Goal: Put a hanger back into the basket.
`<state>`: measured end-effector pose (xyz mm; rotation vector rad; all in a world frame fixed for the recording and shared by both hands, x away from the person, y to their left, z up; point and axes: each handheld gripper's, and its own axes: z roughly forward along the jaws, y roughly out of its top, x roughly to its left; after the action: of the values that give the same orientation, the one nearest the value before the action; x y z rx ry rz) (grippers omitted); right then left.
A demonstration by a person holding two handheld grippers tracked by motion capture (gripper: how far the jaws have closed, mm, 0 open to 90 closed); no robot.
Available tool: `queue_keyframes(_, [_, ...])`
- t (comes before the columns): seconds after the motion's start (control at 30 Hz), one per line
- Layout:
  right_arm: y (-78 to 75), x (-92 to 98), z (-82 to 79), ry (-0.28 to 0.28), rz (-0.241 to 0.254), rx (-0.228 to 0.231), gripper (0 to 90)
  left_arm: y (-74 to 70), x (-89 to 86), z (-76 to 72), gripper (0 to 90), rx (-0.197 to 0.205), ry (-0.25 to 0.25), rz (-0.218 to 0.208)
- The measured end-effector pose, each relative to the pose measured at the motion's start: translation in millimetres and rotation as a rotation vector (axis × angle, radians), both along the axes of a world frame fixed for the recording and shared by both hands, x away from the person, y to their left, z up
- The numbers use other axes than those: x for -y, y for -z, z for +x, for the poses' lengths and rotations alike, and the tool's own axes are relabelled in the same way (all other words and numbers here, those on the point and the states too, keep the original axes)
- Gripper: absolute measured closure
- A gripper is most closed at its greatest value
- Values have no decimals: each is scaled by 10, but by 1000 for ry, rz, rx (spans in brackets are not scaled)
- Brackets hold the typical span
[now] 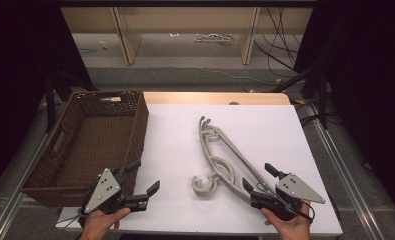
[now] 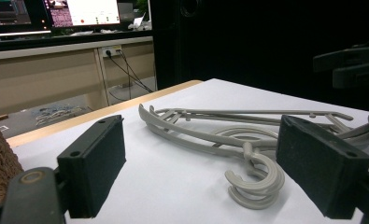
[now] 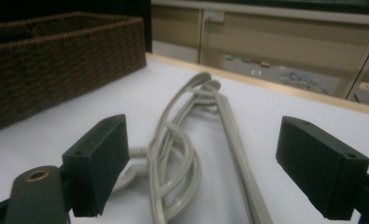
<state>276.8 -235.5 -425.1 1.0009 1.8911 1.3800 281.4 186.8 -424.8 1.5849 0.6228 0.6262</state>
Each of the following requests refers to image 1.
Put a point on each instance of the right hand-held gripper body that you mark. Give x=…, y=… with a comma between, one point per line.
x=295, y=188

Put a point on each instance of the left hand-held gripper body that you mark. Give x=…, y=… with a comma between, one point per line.
x=103, y=190

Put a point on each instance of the brown wicker basket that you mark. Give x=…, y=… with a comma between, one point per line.
x=95, y=140

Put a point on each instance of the person's left hand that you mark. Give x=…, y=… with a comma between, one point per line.
x=96, y=226

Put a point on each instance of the person's right hand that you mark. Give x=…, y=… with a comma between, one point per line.
x=293, y=230

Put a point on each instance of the white table sheet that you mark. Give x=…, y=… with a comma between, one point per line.
x=178, y=150

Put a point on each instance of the black metal stand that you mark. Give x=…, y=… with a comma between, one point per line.
x=323, y=100
x=50, y=106

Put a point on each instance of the light wooden shelf unit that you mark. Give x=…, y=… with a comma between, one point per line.
x=131, y=46

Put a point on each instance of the white plastic object on floor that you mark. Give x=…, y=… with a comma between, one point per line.
x=214, y=38

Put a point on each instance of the aluminium rail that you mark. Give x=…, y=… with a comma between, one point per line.
x=348, y=180
x=8, y=210

